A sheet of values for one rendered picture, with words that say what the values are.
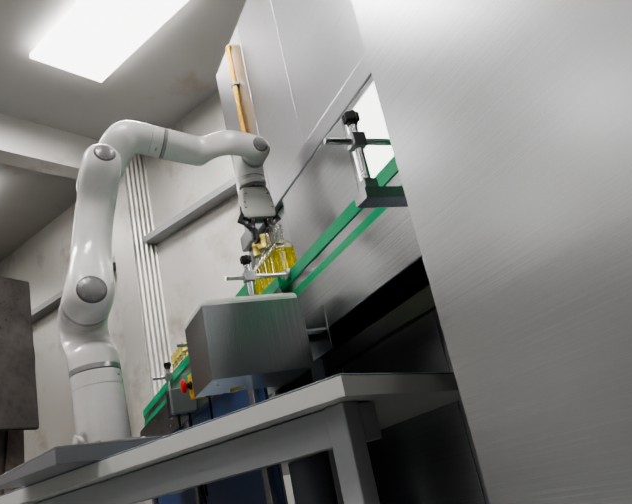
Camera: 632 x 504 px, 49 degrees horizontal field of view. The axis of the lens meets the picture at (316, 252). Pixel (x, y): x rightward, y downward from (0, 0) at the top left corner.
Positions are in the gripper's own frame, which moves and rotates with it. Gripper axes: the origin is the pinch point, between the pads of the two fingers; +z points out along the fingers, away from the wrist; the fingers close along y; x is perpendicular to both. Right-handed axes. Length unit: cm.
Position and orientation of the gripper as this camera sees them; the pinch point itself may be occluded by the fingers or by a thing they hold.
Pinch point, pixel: (262, 235)
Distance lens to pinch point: 203.7
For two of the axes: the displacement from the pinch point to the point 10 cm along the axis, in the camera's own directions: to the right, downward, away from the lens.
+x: 3.6, -3.9, -8.5
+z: 2.0, 9.2, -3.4
